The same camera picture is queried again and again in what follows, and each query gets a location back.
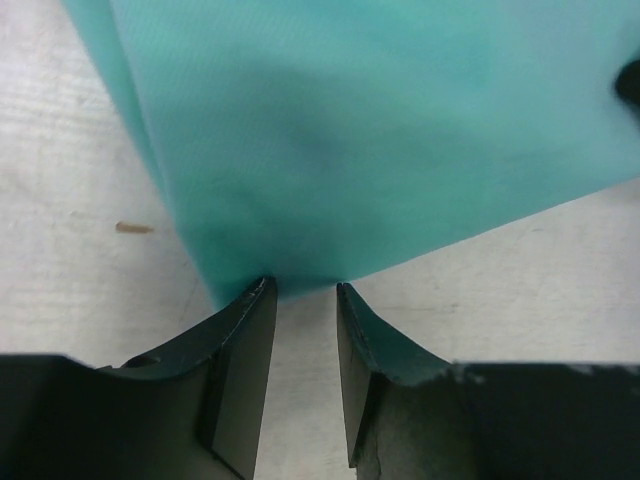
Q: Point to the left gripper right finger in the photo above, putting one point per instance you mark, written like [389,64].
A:
[410,414]

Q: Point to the teal t shirt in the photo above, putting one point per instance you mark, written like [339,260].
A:
[323,141]

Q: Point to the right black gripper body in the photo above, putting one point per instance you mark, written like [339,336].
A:
[627,83]

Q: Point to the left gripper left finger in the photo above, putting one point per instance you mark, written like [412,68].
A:
[190,408]

